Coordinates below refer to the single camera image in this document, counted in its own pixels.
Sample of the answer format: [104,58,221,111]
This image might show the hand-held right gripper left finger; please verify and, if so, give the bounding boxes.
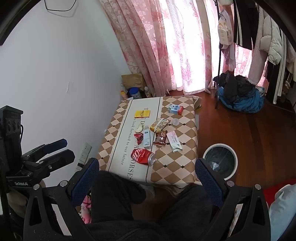
[23,158,100,241]

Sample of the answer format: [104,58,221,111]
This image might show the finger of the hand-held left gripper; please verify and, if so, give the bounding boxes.
[22,138,68,162]
[35,149,76,171]

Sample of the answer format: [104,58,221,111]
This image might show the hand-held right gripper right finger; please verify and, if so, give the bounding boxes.
[195,158,271,241]

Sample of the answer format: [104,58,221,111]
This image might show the white round bin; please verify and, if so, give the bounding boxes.
[202,144,238,181]

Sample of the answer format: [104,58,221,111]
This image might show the white slim carton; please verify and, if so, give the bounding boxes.
[143,129,152,149]

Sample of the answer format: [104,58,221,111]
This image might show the yellow snack packet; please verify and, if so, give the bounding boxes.
[150,118,171,133]

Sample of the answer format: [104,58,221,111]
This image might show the white power strip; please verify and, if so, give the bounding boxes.
[79,142,92,163]

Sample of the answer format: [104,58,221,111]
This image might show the pink patterned cloth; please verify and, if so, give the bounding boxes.
[80,195,93,224]

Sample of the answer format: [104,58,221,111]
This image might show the person's black pants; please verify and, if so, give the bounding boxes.
[85,170,220,241]

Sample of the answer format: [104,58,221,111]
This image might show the brown checkered tablecloth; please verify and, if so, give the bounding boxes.
[96,95,203,188]

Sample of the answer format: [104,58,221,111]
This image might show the pink and white packet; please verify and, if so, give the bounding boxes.
[166,130,183,153]

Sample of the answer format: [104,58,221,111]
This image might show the red blanket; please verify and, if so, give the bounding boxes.
[262,184,294,207]

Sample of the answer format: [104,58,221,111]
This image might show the red soda can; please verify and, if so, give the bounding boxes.
[131,148,156,166]

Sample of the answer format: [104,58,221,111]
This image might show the brown snack packet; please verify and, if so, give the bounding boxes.
[153,130,168,147]

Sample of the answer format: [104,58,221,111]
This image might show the light blue cloth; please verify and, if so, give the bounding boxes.
[268,184,296,241]

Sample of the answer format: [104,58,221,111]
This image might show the blue and red milk carton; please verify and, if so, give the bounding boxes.
[167,103,184,115]

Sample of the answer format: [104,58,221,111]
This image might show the blue round can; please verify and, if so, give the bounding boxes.
[128,88,142,100]

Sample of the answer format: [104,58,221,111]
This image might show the brown paper bag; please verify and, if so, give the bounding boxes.
[121,73,148,98]

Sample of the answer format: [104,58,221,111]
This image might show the black white striped pants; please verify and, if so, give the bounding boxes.
[266,30,292,105]

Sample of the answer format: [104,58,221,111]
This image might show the purple floral hanging cloth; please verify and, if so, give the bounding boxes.
[221,43,236,72]

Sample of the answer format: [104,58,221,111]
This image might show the pink fluffy robe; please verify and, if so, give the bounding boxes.
[247,7,269,85]

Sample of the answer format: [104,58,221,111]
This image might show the pink floral curtain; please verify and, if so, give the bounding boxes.
[99,0,255,98]

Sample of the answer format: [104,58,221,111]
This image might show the cream hanging bag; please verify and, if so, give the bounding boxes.
[217,9,234,45]

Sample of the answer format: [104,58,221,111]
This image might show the white puffer jacket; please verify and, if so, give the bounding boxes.
[259,14,284,65]

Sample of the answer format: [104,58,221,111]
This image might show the black jacket with white stripes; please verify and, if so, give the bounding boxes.
[232,0,259,50]

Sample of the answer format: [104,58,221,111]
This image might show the wire hanger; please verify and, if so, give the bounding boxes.
[44,0,77,11]

